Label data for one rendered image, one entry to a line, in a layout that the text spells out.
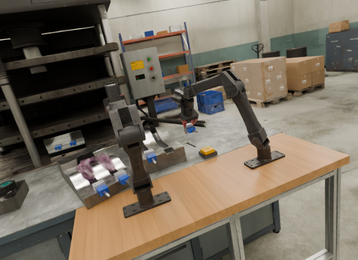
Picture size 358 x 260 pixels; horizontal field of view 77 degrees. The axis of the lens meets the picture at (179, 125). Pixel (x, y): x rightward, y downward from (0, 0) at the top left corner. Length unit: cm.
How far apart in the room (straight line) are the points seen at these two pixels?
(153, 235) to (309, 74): 537
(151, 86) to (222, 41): 680
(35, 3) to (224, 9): 747
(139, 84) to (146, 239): 141
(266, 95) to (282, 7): 549
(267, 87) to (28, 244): 456
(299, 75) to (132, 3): 530
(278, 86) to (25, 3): 447
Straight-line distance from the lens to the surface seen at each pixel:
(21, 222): 129
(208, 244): 164
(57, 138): 197
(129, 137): 73
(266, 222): 185
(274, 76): 511
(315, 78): 602
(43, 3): 187
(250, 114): 110
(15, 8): 188
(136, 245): 86
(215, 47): 855
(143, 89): 201
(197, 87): 118
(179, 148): 124
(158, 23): 807
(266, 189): 99
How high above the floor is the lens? 136
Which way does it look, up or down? 17 degrees down
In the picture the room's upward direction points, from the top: 11 degrees counter-clockwise
